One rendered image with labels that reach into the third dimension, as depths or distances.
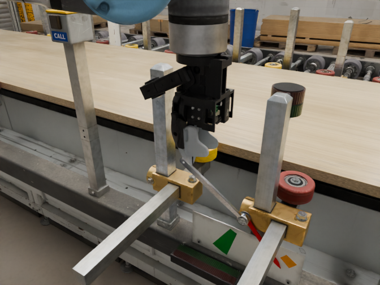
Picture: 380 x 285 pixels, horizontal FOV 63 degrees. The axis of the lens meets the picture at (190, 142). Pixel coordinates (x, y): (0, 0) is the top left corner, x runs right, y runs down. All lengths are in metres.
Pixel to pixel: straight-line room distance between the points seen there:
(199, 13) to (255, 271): 0.41
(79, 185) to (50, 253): 0.88
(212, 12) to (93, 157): 0.59
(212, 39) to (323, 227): 0.62
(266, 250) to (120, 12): 0.46
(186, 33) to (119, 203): 0.61
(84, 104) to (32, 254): 1.21
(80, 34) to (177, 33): 0.37
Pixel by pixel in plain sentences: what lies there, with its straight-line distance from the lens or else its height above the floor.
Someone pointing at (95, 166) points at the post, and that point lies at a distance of 0.93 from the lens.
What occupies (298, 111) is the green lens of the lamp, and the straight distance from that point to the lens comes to 0.60.
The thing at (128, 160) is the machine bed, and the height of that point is 0.69.
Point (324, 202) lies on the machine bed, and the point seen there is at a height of 0.78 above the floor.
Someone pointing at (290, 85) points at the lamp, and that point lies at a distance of 0.61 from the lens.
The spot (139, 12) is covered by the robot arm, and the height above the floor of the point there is 1.26.
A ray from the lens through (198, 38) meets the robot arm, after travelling 0.46.
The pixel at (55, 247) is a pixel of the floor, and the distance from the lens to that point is 1.91.
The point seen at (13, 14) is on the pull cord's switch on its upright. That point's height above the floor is 1.00.
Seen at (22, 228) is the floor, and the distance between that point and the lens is 2.10.
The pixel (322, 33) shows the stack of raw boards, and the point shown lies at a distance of 6.43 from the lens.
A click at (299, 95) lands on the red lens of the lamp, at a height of 1.11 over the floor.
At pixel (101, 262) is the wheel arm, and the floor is 0.85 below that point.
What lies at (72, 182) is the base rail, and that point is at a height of 0.70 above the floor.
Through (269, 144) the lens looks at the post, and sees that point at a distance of 0.58.
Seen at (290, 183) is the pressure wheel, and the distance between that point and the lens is 0.69.
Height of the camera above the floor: 1.29
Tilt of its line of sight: 28 degrees down
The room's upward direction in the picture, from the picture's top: straight up
